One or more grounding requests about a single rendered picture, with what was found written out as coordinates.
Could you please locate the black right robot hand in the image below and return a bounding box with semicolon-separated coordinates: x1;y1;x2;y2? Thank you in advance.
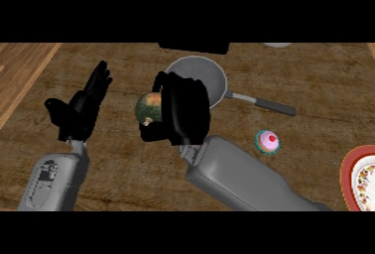
137;70;212;147

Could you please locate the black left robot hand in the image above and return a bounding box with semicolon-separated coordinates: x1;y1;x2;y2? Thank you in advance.
42;60;113;143

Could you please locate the green and orange squash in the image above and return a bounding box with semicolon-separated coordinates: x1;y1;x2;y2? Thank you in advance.
133;91;164;127

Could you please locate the grey frying pan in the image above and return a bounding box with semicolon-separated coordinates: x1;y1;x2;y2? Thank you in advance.
164;55;296;117

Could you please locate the red rimmed floral plate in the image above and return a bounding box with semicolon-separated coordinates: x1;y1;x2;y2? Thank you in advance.
338;145;375;212

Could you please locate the black appliance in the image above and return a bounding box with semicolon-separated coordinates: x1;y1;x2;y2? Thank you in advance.
156;42;231;56

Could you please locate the pink frosted cupcake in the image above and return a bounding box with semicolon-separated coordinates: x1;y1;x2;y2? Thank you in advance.
255;129;282;156

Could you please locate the pale grey round object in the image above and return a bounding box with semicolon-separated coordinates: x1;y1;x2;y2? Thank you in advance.
262;42;292;49

